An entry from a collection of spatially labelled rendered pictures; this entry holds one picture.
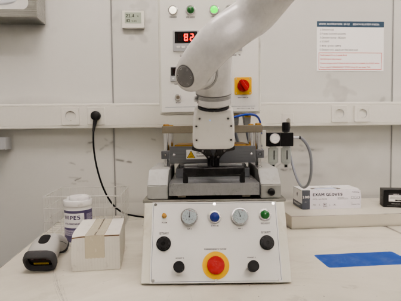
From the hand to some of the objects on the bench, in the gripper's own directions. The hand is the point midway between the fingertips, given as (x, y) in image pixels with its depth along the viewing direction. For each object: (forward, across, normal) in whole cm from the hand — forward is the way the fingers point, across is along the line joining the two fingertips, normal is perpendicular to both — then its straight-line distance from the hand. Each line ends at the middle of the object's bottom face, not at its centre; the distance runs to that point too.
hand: (213, 164), depth 97 cm
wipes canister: (+32, +42, -11) cm, 53 cm away
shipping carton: (+27, +31, +3) cm, 41 cm away
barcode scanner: (+26, +44, +4) cm, 52 cm away
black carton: (+38, -72, -40) cm, 90 cm away
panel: (+19, 0, +21) cm, 29 cm away
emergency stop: (+18, 0, +20) cm, 27 cm away
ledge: (+43, -69, -41) cm, 91 cm away
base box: (+29, -2, -4) cm, 30 cm away
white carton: (+38, -46, -42) cm, 73 cm away
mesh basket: (+39, +45, -32) cm, 67 cm away
